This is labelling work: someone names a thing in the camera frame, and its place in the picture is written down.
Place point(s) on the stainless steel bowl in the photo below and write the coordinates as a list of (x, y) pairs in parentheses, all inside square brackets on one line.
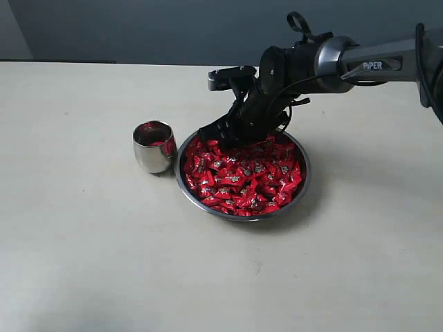
[(304, 173)]

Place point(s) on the stainless steel cup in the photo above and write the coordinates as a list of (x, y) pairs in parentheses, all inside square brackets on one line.
[(157, 158)]

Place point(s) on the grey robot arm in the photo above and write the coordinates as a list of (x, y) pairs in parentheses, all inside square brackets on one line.
[(320, 64)]

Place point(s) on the pile of red candies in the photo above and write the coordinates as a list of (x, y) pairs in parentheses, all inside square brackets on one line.
[(242, 180)]

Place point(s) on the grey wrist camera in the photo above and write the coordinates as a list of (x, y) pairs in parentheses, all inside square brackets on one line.
[(239, 78)]

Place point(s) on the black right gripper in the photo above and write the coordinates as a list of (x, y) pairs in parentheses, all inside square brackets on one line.
[(254, 113)]

